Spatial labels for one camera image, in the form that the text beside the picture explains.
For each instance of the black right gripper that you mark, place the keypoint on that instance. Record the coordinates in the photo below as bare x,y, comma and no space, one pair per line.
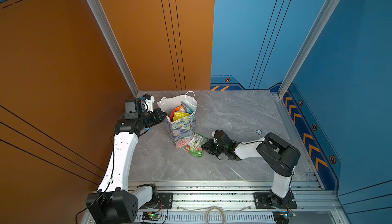
208,147

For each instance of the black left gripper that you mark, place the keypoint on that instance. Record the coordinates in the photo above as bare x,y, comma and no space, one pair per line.
158,119

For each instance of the yellow snack bag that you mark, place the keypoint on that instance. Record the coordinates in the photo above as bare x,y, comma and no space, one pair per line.
180,115

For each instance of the green snack bag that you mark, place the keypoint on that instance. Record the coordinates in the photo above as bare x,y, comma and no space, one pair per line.
194,147

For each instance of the orange snack bag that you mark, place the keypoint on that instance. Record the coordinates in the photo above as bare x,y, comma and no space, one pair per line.
177,109

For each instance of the floral paper gift bag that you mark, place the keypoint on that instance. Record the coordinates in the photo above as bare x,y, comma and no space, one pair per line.
180,131

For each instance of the teal Fox's candy bag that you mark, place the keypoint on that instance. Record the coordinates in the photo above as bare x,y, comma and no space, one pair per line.
187,108

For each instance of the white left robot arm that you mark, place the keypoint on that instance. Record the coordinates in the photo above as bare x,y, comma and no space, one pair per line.
113,203

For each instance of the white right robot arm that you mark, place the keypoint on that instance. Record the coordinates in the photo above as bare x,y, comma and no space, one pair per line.
280,155

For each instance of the right circuit board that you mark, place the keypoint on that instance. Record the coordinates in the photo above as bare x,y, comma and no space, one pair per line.
283,217

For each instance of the green circuit board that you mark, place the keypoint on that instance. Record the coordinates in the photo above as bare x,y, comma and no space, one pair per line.
151,217

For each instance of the aluminium frame rail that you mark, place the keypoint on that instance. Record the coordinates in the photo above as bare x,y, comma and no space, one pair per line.
232,201

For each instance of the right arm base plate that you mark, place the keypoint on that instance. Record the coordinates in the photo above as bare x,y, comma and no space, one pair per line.
269,200

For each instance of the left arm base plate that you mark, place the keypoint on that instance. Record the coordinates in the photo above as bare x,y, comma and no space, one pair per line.
165,200

